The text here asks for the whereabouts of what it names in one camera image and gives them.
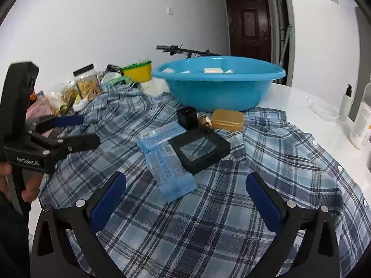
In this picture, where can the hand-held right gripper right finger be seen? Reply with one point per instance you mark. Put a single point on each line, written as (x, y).
(263, 202)

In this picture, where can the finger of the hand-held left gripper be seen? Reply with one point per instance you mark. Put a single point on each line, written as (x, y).
(84, 142)
(68, 120)

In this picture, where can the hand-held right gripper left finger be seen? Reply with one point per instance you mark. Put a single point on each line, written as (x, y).
(108, 199)

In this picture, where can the light blue patterned box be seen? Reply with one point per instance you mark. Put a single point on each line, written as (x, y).
(169, 173)
(159, 137)

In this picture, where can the black square frame box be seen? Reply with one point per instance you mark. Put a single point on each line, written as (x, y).
(213, 157)

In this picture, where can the amber plastic box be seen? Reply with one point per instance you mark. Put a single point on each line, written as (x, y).
(227, 120)

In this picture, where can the small black cube box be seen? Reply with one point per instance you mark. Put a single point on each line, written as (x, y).
(187, 118)

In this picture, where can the blue plastic basin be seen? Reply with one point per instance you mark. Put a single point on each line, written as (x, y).
(220, 91)

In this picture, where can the white desktop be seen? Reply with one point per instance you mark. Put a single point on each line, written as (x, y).
(298, 98)

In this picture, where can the person's left hand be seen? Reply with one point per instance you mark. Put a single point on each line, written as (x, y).
(32, 191)

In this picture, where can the white round lid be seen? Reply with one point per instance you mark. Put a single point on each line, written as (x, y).
(80, 104)

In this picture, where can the pink cloth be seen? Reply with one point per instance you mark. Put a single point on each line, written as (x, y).
(40, 107)

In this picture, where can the clear jar with black lid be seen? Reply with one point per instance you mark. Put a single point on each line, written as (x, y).
(87, 85)

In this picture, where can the blue plaid shirt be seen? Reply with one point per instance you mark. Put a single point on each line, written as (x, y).
(217, 223)

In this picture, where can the white bowl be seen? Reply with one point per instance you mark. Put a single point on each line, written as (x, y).
(111, 77)

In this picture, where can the green packet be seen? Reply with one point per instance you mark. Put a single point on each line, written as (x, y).
(118, 81)

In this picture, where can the dark clip object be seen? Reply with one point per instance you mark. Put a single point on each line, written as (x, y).
(113, 68)

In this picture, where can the yellow container with green lid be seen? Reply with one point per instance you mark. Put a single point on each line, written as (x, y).
(139, 72)

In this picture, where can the clear plastic tray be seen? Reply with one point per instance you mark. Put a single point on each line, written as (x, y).
(323, 110)

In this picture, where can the white small box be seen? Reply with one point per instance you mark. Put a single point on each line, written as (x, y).
(167, 70)
(185, 72)
(213, 70)
(229, 71)

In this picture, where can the green pump bottle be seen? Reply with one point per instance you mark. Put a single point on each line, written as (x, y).
(345, 107)

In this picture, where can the white lotion bottle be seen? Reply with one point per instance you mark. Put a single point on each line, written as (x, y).
(361, 121)

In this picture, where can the grey cabinet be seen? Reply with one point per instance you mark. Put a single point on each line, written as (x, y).
(363, 63)

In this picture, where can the dark brown door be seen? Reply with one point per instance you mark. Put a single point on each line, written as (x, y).
(249, 29)

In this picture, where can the white wall switch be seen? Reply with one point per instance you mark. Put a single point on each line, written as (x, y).
(169, 10)

